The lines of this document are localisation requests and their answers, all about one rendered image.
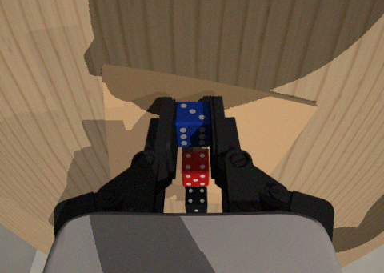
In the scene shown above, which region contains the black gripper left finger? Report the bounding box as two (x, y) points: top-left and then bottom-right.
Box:
(54, 97), (178, 238)

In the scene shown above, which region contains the blue die with white pips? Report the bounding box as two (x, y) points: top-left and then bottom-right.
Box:
(174, 102), (210, 147)

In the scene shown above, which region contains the dark red die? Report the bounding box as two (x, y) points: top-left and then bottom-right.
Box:
(182, 152), (210, 187)

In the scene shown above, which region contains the black die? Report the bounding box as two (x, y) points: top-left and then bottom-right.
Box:
(185, 187), (208, 213)

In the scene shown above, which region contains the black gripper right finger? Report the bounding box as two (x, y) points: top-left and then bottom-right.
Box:
(210, 96), (334, 242)

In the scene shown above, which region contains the tan flat mat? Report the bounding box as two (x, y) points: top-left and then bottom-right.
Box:
(102, 64), (318, 200)

